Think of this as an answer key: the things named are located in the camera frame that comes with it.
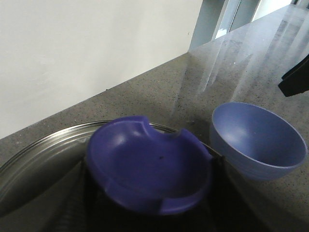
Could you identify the light blue bowl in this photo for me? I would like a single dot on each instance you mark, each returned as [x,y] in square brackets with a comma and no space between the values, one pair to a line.
[259,144]

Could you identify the dark blue pot lid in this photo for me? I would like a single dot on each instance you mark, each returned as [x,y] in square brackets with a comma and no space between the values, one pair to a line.
[148,171]

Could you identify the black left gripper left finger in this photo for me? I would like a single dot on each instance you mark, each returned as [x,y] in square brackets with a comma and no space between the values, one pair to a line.
[85,209]

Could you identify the stainless steel round tray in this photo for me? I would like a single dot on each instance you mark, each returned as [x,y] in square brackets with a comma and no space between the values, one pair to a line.
[43,163]

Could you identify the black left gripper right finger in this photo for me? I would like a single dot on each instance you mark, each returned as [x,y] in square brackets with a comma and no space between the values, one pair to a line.
[223,209]

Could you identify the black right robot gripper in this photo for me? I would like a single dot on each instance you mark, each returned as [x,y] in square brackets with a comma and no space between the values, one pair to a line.
[296,80]

